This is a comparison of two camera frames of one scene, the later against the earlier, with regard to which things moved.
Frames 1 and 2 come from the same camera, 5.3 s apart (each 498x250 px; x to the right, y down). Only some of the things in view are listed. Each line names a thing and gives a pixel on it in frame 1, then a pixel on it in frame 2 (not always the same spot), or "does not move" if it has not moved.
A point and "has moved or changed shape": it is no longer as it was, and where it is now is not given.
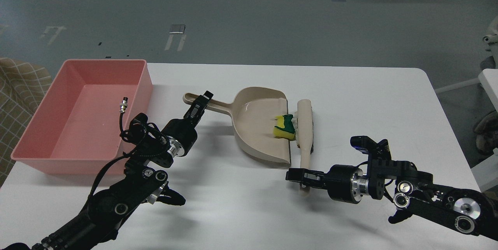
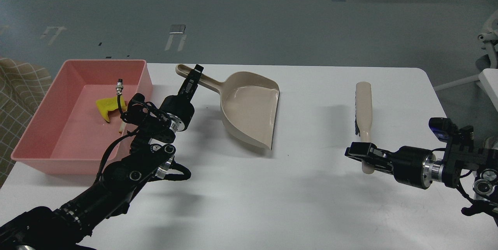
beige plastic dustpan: [253, 110] has moved or changed shape
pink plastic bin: [90, 104] does not move
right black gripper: [347, 183] to [412, 166]
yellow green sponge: [285, 129] to [107, 104]
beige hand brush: [304, 110] to [363, 116]
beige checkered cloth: [23, 86] does not move
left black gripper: [181, 136] to [178, 107]
